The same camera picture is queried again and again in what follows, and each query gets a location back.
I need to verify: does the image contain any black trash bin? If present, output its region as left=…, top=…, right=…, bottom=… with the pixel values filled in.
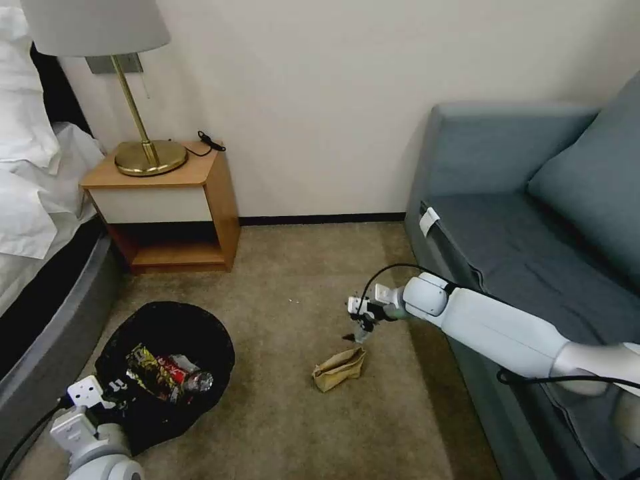
left=93, top=301, right=237, bottom=457

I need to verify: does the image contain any yellow black snack bag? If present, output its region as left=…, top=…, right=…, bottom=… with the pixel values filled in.
left=123, top=343, right=182, bottom=403

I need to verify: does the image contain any brown paper bag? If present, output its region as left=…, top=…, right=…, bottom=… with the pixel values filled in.
left=312, top=347, right=367, bottom=394

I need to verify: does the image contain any red crumpled wrapper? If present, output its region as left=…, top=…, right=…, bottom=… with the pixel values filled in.
left=155, top=353, right=197, bottom=383

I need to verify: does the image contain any clear plastic bottle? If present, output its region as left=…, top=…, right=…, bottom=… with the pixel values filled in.
left=181, top=369, right=215, bottom=394

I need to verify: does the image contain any grey bed base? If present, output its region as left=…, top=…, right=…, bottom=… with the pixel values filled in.
left=0, top=212, right=123, bottom=426

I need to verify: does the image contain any white sofa tag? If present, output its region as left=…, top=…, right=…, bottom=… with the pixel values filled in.
left=419, top=207, right=441, bottom=237

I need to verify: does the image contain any black skirting board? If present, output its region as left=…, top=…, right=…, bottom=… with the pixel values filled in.
left=238, top=213, right=409, bottom=227

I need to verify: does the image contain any blue-grey sofa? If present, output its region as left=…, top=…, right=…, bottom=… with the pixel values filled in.
left=403, top=69, right=640, bottom=480

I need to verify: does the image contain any wooden nightstand with white drawer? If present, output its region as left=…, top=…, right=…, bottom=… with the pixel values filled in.
left=81, top=140, right=242, bottom=275

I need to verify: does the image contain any white bed sheet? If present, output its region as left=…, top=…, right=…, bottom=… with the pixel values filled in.
left=0, top=121, right=107, bottom=321

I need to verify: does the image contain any blue-grey sofa cushion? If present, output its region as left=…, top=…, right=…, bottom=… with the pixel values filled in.
left=527, top=107, right=640, bottom=297

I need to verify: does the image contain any black headboard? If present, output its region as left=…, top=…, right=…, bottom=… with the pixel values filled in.
left=29, top=42, right=94, bottom=139

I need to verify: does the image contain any white pillow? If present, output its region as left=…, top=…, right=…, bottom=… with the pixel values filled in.
left=0, top=0, right=60, bottom=175

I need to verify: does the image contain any brass lamp with grey shade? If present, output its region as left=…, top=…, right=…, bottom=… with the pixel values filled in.
left=19, top=0, right=189, bottom=177

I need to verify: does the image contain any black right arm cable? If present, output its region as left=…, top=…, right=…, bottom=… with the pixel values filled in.
left=357, top=263, right=640, bottom=389

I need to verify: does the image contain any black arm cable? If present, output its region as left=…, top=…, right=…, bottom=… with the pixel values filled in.
left=0, top=397, right=69, bottom=480
left=357, top=263, right=640, bottom=389

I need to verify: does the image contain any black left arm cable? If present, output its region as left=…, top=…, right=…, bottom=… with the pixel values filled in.
left=0, top=397, right=69, bottom=480

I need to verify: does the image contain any black cable on nightstand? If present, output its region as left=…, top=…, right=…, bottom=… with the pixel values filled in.
left=187, top=130, right=227, bottom=157

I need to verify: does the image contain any grey metal wall plate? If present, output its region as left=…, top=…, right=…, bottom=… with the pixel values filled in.
left=85, top=53, right=144, bottom=77

